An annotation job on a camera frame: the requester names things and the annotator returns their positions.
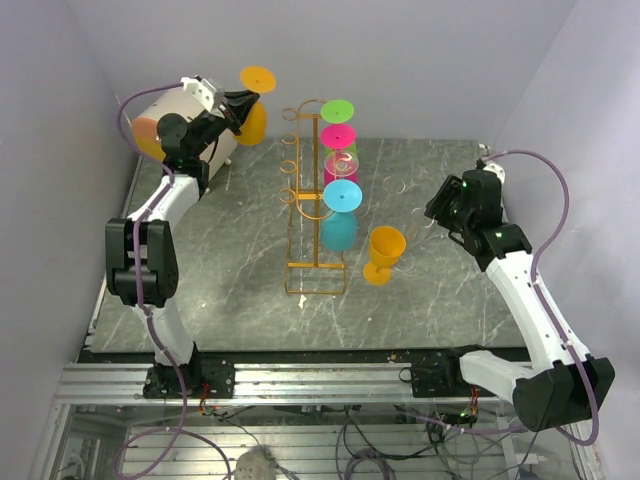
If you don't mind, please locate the orange wine glass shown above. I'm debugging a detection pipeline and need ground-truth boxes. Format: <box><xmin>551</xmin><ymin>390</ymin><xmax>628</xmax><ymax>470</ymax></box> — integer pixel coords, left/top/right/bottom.
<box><xmin>363</xmin><ymin>226</ymin><xmax>407</xmax><ymax>286</ymax></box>
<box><xmin>236</xmin><ymin>65</ymin><xmax>277</xmax><ymax>146</ymax></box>

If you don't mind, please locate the clear wine glass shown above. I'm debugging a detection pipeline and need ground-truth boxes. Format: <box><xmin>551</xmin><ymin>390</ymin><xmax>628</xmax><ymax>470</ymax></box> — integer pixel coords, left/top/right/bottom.
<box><xmin>397</xmin><ymin>207</ymin><xmax>434</xmax><ymax>273</ymax></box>
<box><xmin>324</xmin><ymin>151</ymin><xmax>359</xmax><ymax>177</ymax></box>
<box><xmin>382</xmin><ymin>176</ymin><xmax>406</xmax><ymax>197</ymax></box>

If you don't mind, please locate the green plastic wine glass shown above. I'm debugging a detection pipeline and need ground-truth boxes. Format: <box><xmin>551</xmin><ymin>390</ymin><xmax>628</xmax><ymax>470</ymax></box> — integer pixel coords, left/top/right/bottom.
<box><xmin>320</xmin><ymin>99</ymin><xmax>357</xmax><ymax>153</ymax></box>

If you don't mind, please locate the pink plastic wine glass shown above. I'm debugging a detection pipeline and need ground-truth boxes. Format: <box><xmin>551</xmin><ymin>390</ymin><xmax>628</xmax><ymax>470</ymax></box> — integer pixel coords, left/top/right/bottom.
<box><xmin>323</xmin><ymin>148</ymin><xmax>359</xmax><ymax>185</ymax></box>

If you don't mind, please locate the blue plastic wine glass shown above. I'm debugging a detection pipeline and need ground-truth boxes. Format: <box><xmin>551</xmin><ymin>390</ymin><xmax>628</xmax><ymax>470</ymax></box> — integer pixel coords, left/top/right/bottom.
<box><xmin>320</xmin><ymin>179</ymin><xmax>363</xmax><ymax>252</ymax></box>

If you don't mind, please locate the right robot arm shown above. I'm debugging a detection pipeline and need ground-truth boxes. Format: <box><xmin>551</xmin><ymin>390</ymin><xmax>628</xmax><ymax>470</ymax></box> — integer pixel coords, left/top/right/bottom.
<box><xmin>425</xmin><ymin>169</ymin><xmax>615</xmax><ymax>432</ymax></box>

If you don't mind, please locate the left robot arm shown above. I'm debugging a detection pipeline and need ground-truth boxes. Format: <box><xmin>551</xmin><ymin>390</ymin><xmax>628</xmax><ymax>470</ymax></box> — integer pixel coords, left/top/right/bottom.
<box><xmin>105</xmin><ymin>90</ymin><xmax>266</xmax><ymax>399</ymax></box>

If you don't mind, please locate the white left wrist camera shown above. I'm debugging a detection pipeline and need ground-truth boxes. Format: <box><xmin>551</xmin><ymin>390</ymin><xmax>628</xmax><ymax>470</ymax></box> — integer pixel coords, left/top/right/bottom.
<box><xmin>180</xmin><ymin>76</ymin><xmax>225</xmax><ymax>115</ymax></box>

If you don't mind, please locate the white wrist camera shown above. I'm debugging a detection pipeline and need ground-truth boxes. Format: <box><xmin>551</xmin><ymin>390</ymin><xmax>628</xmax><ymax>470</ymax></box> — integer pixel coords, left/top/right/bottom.
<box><xmin>180</xmin><ymin>76</ymin><xmax>225</xmax><ymax>115</ymax></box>
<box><xmin>476</xmin><ymin>159</ymin><xmax>506</xmax><ymax>184</ymax></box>

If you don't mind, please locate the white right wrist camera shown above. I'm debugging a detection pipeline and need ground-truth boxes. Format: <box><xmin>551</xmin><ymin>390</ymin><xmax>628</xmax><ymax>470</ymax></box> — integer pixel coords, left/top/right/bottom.
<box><xmin>476</xmin><ymin>159</ymin><xmax>506</xmax><ymax>184</ymax></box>

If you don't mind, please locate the gold wire glass rack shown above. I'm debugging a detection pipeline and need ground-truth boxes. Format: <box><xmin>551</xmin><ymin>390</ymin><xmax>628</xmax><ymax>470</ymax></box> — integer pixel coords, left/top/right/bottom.
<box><xmin>278</xmin><ymin>99</ymin><xmax>348</xmax><ymax>296</ymax></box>

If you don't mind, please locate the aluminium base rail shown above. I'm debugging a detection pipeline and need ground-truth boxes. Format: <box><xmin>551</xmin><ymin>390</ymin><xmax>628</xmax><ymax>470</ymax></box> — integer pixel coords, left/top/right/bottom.
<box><xmin>54</xmin><ymin>362</ymin><xmax>581</xmax><ymax>406</ymax></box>

